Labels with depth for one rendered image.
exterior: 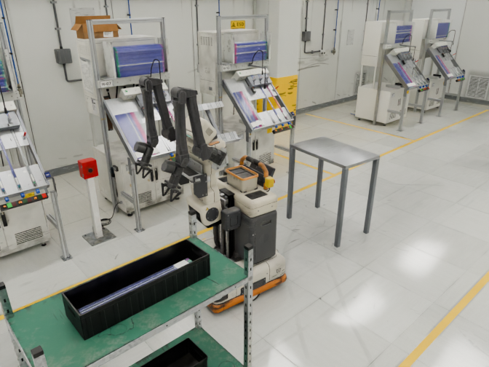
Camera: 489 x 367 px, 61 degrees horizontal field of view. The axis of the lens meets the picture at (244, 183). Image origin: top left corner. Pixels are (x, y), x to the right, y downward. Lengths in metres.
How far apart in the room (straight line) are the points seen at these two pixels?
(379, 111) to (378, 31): 1.33
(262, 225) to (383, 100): 5.17
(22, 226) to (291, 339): 2.46
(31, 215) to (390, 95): 5.88
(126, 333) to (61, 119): 4.25
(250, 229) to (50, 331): 1.57
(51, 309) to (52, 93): 3.98
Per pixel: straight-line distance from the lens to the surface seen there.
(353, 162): 3.63
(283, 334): 2.98
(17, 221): 4.02
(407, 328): 3.22
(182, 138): 2.38
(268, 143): 5.39
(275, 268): 3.17
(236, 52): 4.94
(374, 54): 7.77
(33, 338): 1.76
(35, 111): 5.54
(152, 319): 1.70
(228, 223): 2.83
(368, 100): 7.90
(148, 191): 4.43
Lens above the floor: 2.07
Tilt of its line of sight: 24 degrees down
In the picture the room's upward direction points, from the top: straight up
